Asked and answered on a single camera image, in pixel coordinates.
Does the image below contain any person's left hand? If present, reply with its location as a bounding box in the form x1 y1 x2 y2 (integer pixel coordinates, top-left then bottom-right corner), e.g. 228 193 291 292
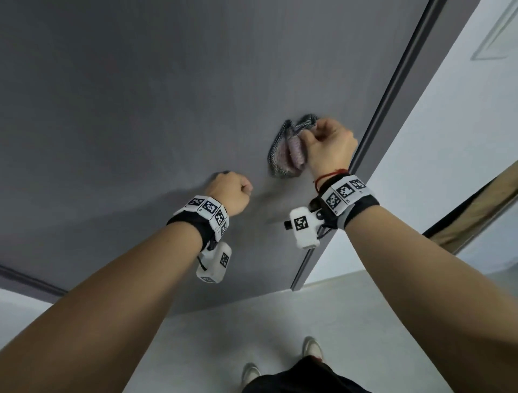
203 171 254 215

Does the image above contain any person's right hand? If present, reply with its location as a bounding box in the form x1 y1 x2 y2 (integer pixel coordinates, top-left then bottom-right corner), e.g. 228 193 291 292
299 118 359 183

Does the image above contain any grey cleaning cloth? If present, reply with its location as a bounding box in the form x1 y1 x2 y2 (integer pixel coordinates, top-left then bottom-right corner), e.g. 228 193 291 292
267 114 321 179

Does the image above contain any grey door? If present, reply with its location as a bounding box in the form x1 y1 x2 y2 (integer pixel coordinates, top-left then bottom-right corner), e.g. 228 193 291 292
0 0 432 316

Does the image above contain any person's right forearm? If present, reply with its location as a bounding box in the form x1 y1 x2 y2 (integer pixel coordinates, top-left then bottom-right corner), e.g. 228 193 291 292
346 206 518 393

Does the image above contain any person's left forearm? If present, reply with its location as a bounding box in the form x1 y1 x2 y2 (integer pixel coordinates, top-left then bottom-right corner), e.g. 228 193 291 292
0 220 203 393

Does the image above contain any black white marker wristband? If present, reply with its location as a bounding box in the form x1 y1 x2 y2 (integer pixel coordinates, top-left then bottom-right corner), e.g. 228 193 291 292
166 195 230 250
319 174 380 231

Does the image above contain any black clothing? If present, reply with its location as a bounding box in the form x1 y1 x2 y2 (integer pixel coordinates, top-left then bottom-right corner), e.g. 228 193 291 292
242 356 373 393

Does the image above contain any red string bracelet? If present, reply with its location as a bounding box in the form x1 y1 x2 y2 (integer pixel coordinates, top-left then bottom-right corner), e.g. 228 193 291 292
314 168 350 193

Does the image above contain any wooden table with black frame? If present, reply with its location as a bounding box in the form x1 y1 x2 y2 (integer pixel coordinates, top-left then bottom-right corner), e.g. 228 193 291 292
422 160 518 256

